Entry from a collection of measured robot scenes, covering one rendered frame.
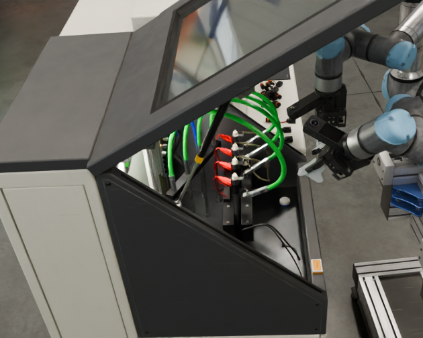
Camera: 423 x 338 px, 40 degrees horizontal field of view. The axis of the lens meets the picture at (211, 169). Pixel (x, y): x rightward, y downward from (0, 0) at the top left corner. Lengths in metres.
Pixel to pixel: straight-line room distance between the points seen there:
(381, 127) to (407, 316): 1.51
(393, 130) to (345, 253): 1.95
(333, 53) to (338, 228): 1.86
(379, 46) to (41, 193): 0.95
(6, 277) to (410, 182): 2.18
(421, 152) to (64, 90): 0.97
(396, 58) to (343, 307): 1.62
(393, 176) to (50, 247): 1.23
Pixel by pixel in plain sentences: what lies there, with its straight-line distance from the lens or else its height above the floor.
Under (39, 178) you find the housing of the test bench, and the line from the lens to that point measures 1.46.
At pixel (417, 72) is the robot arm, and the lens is 2.09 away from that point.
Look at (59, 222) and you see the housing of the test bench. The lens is 1.55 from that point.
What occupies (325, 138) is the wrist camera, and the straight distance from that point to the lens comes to 1.40.
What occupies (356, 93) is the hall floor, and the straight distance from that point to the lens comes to 4.46.
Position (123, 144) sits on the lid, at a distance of 1.32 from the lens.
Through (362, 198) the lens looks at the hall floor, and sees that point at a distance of 3.50.
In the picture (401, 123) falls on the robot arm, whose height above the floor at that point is 1.59.
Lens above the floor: 2.29
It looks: 38 degrees down
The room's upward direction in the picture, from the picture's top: 6 degrees counter-clockwise
